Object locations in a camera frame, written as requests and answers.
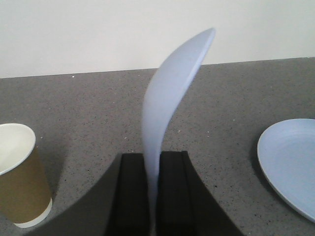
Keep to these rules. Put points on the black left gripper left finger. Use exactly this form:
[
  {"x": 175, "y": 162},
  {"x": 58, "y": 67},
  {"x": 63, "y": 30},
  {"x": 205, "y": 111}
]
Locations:
[{"x": 116, "y": 206}]

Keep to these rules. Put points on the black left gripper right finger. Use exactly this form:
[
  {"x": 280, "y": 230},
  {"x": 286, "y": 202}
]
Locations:
[{"x": 185, "y": 207}]

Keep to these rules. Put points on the brown paper cup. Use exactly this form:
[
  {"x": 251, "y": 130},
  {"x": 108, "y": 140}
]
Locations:
[{"x": 25, "y": 196}]

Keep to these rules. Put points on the light blue plastic spoon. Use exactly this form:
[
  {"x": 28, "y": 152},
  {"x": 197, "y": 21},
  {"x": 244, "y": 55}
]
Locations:
[{"x": 163, "y": 95}]

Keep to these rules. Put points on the light blue round plate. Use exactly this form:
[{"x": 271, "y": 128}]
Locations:
[{"x": 286, "y": 154}]

